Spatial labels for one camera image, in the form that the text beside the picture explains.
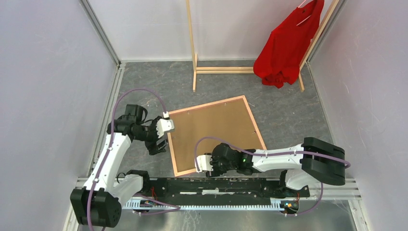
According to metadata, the pink wooden picture frame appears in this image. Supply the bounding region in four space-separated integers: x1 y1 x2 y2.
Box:
166 95 267 178

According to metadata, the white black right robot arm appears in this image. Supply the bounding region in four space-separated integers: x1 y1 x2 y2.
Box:
194 137 351 196

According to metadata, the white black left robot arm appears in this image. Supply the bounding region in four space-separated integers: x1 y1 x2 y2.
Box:
70 104 174 228

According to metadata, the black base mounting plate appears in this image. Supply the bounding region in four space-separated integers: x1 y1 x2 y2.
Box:
139 178 310 206

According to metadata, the red t-shirt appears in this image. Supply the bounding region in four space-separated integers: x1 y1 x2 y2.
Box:
253 0 325 89

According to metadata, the pink clothes hanger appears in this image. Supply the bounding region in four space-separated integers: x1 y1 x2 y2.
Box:
295 0 319 27

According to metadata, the wooden clothes rack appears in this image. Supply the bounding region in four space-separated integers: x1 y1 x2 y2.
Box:
185 0 341 92

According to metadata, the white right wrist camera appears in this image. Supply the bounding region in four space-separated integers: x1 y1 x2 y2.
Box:
194 154 213 173

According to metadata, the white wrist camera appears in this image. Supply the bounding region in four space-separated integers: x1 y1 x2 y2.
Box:
194 154 213 173
156 112 175 138

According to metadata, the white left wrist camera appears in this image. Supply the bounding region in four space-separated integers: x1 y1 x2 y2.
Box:
156 112 175 138

